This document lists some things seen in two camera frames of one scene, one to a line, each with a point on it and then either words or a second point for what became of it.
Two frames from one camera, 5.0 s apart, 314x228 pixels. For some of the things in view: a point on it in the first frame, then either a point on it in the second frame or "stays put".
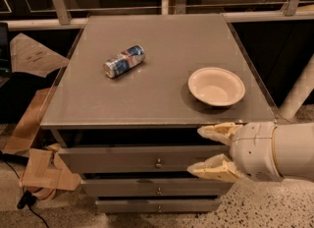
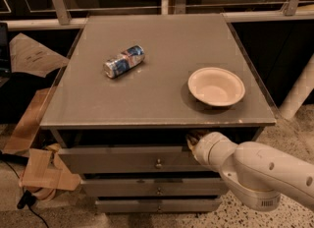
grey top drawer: (138, 158) stays put
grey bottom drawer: (160, 205) stays put
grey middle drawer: (155, 188) stays put
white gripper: (253, 149) → (203, 149)
